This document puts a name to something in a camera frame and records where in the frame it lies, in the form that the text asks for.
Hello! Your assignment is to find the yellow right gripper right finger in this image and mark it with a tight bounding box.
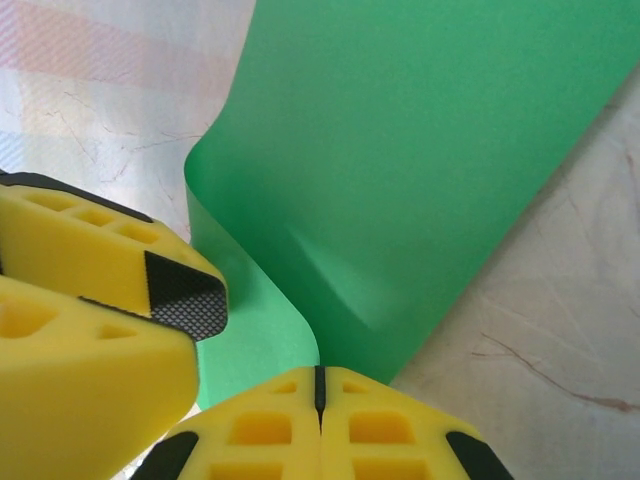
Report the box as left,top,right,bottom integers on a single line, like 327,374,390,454
319,364,516,480

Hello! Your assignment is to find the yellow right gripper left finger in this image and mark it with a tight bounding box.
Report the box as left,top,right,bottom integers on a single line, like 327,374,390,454
129,364,321,480

